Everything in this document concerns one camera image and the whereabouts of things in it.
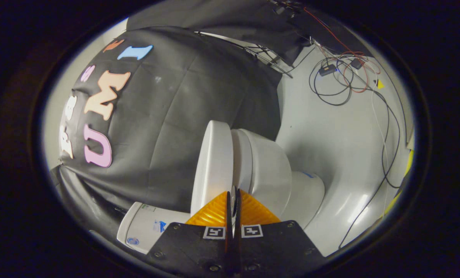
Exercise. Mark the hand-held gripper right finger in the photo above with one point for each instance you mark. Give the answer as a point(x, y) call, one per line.
point(276, 247)

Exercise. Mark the small black power adapter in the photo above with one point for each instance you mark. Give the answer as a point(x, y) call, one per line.
point(327, 70)
point(357, 63)

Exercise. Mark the white toilet lid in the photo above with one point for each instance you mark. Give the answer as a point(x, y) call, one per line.
point(212, 162)

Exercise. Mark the yellow floor tape mark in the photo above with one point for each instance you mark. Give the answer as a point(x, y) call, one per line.
point(379, 84)

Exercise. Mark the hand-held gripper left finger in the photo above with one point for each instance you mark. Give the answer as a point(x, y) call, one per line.
point(191, 247)

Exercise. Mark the white toilet seat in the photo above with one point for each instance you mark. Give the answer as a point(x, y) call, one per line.
point(239, 162)

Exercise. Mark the black backdrop cloth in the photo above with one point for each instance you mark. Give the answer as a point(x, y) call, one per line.
point(176, 116)

